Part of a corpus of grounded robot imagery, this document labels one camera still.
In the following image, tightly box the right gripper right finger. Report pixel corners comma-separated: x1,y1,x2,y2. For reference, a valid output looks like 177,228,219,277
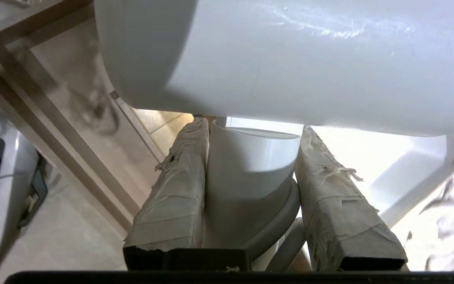
294,126,408,272

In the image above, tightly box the white cloth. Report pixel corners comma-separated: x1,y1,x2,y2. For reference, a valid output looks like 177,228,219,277
406,182,454,272

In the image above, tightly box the white tray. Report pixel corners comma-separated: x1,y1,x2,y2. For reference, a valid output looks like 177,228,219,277
310,125,454,228

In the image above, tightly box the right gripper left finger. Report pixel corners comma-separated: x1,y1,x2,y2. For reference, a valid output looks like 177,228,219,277
123,117,210,272

